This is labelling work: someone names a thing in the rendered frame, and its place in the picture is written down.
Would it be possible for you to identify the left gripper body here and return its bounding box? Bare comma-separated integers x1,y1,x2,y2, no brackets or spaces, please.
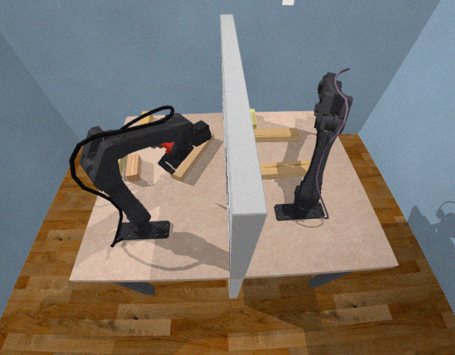
158,142,194,171

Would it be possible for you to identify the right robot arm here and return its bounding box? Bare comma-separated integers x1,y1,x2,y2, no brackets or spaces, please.
274,72,346,220

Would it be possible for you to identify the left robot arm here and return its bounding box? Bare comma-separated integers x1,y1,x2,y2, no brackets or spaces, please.
79,113,212,240

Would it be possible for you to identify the grey panel wall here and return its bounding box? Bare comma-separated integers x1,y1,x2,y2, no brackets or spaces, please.
220,15,268,278

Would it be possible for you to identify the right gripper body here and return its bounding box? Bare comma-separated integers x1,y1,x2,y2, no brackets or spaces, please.
314,101,340,114

